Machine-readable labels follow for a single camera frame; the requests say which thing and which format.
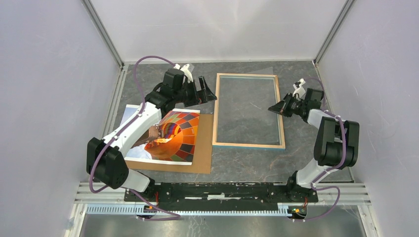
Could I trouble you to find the aluminium rail base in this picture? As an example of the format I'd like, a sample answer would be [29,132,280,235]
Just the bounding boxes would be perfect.
[75,183,372,217]

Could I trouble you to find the wooden picture frame teal edge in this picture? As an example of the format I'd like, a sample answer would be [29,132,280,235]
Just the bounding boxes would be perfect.
[212,73,286,151]

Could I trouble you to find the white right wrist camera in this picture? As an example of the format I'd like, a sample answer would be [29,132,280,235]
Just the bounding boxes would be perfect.
[293,78,306,99]

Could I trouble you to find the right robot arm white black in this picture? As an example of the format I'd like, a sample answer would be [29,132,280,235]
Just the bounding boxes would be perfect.
[268,88,360,201]

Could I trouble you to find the brown cardboard backing board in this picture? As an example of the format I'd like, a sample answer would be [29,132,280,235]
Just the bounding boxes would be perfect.
[126,114,213,174]

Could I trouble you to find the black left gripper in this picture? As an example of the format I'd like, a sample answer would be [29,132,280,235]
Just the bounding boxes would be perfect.
[174,76,217,108]

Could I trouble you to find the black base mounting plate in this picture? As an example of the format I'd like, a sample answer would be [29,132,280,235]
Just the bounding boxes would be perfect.
[142,182,319,211]

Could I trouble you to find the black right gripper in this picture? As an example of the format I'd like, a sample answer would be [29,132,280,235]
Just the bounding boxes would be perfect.
[268,93,306,118]

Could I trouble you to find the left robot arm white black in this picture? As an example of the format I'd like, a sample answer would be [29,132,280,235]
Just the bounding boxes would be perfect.
[86,65,217,201]

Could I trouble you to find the colourful balloon photo print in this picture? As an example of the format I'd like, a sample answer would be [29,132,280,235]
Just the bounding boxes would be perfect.
[125,109,200,165]

